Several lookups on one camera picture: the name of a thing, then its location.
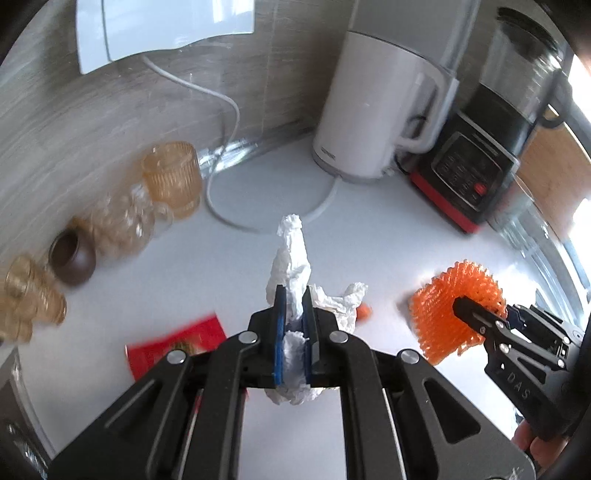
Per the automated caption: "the white tissue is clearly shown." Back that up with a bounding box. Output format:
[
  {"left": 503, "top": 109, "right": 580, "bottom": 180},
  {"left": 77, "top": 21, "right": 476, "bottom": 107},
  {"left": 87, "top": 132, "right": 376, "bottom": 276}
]
[{"left": 264, "top": 213, "right": 370, "bottom": 407}]

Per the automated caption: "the wooden cutting board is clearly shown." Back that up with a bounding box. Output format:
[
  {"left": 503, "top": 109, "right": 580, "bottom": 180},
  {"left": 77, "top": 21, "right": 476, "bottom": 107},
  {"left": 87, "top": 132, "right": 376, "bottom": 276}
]
[{"left": 517, "top": 124, "right": 591, "bottom": 241}]

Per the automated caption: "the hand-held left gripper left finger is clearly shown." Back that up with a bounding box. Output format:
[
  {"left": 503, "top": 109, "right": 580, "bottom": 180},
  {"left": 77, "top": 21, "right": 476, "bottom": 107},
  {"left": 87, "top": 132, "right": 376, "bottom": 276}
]
[{"left": 46, "top": 286, "right": 284, "bottom": 480}]

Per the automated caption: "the white power cable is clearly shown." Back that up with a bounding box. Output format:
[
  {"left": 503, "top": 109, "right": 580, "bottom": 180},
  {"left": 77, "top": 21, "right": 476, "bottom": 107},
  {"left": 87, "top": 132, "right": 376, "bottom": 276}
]
[{"left": 141, "top": 54, "right": 340, "bottom": 232}]

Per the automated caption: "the amber drinking glass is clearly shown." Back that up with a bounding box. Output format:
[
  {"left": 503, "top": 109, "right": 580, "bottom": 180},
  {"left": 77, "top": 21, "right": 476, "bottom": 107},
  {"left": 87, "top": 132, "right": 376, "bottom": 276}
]
[
  {"left": 0, "top": 295, "right": 35, "bottom": 344},
  {"left": 4, "top": 254, "right": 68, "bottom": 324}
]

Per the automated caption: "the person's right hand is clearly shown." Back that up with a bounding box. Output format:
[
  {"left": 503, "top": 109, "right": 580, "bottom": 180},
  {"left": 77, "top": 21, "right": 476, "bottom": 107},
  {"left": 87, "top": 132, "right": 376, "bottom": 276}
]
[{"left": 512, "top": 420, "right": 571, "bottom": 469}]

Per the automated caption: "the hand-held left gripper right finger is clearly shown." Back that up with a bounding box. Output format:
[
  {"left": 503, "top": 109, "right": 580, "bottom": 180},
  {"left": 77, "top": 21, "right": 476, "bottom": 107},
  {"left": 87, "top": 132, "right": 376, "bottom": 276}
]
[{"left": 302, "top": 287, "right": 536, "bottom": 480}]

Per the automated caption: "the white wall socket cover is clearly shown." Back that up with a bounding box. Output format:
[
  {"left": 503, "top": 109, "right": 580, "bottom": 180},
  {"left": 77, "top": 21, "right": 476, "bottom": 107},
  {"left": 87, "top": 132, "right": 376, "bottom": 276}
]
[{"left": 75, "top": 0, "right": 256, "bottom": 75}]

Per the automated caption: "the red snack packet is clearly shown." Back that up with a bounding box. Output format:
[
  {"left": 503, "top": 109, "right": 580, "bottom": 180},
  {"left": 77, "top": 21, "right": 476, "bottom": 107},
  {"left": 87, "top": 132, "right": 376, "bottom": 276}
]
[{"left": 124, "top": 313, "right": 227, "bottom": 381}]

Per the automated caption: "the orange foam fruit net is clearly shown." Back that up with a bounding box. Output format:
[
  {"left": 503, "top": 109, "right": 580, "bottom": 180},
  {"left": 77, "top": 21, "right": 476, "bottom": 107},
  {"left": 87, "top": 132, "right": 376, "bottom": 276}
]
[{"left": 409, "top": 259, "right": 508, "bottom": 365}]

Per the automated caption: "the black red blender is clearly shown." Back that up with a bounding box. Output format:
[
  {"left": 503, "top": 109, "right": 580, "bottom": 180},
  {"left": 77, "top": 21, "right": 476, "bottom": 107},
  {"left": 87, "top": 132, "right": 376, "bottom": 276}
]
[{"left": 410, "top": 6, "right": 573, "bottom": 235}]

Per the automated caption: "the black stove top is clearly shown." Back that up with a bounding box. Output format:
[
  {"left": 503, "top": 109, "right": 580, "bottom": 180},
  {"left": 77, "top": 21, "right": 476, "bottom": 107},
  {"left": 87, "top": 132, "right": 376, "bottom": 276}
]
[{"left": 0, "top": 351, "right": 51, "bottom": 467}]

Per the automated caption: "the small brown clay pot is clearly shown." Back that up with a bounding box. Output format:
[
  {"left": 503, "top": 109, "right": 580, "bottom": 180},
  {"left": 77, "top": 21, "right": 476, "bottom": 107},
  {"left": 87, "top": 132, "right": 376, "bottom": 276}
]
[{"left": 48, "top": 217, "right": 98, "bottom": 287}]

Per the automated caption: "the white electric kettle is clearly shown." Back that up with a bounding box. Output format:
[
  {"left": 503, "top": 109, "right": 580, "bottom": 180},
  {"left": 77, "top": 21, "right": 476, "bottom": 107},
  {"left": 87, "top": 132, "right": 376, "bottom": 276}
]
[{"left": 311, "top": 30, "right": 460, "bottom": 185}]

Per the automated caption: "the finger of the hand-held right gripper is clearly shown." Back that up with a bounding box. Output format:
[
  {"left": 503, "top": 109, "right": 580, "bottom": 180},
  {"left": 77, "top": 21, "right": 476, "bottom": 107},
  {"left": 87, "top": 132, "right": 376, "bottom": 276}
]
[
  {"left": 508, "top": 305, "right": 578, "bottom": 356},
  {"left": 455, "top": 298, "right": 509, "bottom": 344}
]

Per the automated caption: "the clear glass cup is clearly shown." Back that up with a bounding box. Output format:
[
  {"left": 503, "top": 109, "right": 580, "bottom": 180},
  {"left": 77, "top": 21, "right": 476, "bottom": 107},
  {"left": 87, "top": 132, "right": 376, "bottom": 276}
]
[{"left": 487, "top": 178, "right": 561, "bottom": 250}]

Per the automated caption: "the clear glass teapot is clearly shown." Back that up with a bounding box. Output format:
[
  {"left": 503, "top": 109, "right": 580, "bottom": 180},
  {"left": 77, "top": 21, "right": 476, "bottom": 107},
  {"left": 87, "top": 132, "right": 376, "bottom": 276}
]
[{"left": 90, "top": 182, "right": 175, "bottom": 257}]

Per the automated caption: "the amber ribbed glass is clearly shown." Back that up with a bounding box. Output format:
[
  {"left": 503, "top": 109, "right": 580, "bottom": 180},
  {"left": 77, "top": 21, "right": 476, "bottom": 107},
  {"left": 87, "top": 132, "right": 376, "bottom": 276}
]
[{"left": 141, "top": 142, "right": 204, "bottom": 220}]

